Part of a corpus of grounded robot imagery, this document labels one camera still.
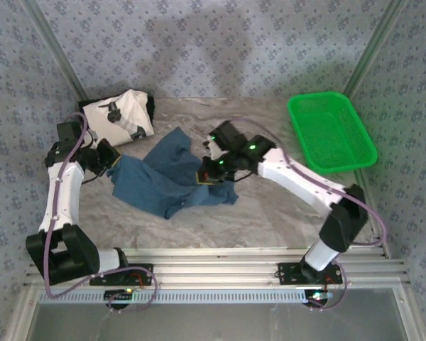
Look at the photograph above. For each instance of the controller board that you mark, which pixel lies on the controller board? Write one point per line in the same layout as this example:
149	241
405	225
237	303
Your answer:
317	297
119	295

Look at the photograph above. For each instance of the green plastic mesh basket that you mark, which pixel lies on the green plastic mesh basket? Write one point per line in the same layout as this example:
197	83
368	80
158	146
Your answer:
326	142

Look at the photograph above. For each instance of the aluminium rail frame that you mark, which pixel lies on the aluminium rail frame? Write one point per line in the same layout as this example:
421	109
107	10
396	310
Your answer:
216	266

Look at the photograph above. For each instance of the left controller board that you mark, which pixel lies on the left controller board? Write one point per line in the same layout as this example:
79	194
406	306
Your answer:
119	295

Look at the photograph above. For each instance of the grey metal panel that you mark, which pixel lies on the grey metal panel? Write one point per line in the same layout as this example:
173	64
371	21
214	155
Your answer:
216	323

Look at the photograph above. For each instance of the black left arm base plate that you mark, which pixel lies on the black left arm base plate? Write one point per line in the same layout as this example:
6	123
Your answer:
99	280

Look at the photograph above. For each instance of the aluminium corner post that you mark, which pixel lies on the aluminium corner post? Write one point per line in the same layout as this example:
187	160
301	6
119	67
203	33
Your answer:
53	49
374	46

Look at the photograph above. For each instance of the blue t-shirt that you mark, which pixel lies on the blue t-shirt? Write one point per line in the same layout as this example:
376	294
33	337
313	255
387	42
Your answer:
145	184

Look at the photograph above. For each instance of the right controller board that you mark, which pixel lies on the right controller board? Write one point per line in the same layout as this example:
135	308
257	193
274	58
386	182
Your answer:
317	297

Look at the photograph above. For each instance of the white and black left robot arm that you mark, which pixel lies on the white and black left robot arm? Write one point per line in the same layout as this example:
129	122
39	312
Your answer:
62	199

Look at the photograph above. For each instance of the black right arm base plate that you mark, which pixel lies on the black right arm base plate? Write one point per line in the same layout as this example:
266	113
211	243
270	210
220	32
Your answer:
287	275

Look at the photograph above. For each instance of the aluminium table side rail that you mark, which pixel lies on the aluminium table side rail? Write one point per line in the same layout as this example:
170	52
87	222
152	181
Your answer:
378	245

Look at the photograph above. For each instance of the white printed folded t-shirt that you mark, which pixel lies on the white printed folded t-shirt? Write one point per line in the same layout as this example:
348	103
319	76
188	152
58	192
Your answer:
128	110

